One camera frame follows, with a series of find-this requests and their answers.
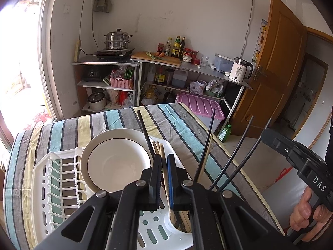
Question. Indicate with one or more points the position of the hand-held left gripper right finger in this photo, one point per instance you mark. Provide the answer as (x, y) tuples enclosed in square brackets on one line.
[(170, 182)]

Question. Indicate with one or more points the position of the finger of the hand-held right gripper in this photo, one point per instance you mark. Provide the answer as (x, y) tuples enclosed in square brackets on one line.
[(283, 148)]

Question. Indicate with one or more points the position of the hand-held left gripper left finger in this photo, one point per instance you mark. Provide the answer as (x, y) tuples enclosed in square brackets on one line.
[(156, 185)]

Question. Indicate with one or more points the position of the black chopstick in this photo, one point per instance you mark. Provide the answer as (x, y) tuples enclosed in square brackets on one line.
[(247, 153), (145, 135), (234, 151)]

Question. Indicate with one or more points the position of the dark wooden chopstick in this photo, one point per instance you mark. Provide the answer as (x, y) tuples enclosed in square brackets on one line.
[(205, 151)]

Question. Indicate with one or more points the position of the person's right hand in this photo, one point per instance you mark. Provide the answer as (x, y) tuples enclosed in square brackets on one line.
[(301, 211)]

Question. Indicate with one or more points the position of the white bowl black rim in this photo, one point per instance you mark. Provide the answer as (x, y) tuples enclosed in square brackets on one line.
[(117, 166)]

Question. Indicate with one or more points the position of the striped tablecloth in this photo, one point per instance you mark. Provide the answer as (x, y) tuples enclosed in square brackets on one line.
[(182, 125)]

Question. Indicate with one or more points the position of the green bottle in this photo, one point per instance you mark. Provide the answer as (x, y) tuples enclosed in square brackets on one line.
[(224, 134)]

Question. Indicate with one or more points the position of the large white bowl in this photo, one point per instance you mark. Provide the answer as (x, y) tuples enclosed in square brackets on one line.
[(109, 133)]

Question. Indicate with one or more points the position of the wooden door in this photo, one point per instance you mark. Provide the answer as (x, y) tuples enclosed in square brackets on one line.
[(275, 70)]

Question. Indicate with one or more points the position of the pink lid storage box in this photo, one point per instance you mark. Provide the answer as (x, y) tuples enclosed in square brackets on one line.
[(200, 106)]

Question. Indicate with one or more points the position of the dark round bottle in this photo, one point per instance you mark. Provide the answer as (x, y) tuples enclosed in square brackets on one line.
[(169, 97)]

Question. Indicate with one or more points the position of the yellow cooking oil bottle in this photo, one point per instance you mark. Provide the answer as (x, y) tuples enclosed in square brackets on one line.
[(151, 96)]

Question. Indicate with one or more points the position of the white electric kettle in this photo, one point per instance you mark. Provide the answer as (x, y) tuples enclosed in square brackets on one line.
[(239, 71)]

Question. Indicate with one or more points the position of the green bowl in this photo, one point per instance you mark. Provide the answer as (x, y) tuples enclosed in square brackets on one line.
[(214, 91)]

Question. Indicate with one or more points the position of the clear plastic bag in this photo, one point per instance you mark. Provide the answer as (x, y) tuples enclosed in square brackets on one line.
[(193, 88)]

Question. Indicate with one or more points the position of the steel rice cooker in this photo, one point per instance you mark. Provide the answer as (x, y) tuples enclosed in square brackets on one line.
[(96, 102)]

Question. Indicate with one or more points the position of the plastic jug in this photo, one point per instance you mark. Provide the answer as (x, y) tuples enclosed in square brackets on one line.
[(179, 79)]

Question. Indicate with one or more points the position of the clear water pitcher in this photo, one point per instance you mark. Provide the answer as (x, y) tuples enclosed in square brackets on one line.
[(223, 63)]

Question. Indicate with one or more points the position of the soy sauce bottle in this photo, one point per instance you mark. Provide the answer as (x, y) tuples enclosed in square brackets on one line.
[(160, 76)]

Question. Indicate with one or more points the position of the pink basket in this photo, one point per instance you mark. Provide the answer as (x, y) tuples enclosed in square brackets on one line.
[(121, 83)]

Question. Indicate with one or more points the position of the white plastic dish rack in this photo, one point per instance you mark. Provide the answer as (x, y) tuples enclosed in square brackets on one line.
[(41, 172)]

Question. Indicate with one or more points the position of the metal counter shelf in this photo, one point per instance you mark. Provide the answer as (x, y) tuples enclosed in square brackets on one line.
[(197, 69)]

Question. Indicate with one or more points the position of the drinking glass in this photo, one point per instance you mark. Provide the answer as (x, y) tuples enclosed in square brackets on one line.
[(204, 62)]

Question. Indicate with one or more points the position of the wooden cutting board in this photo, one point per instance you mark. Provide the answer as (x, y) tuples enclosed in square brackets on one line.
[(156, 61)]

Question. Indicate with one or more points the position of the carrot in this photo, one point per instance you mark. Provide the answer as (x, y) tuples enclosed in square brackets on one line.
[(160, 55)]

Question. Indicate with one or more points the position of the green onion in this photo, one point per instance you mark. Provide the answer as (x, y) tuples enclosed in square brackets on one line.
[(152, 54)]

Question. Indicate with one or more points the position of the red patterned mat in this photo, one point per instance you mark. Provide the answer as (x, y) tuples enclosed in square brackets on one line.
[(39, 121)]

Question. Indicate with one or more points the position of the dark sauce bottle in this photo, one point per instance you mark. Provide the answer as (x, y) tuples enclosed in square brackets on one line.
[(182, 49)]

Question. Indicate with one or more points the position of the yellow label oil bottle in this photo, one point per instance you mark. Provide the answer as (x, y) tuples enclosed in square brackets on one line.
[(176, 48)]

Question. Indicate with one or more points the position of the red lid jar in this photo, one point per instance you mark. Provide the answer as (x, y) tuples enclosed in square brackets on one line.
[(160, 48)]

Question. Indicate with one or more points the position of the clear glass bottle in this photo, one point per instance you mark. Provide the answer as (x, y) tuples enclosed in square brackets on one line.
[(168, 47)]

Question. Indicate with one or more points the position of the black induction cooker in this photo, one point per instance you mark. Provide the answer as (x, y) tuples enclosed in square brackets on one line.
[(114, 53)]

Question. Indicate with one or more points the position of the steel steamer pot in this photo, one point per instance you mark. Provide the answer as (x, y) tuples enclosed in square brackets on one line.
[(118, 40)]

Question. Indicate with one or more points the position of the beige power strip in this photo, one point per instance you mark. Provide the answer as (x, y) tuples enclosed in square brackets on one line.
[(77, 50)]

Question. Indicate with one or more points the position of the sliding glass door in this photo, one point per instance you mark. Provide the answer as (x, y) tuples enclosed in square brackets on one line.
[(45, 57)]

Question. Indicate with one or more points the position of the wall calendar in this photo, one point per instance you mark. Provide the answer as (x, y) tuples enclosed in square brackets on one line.
[(260, 41)]

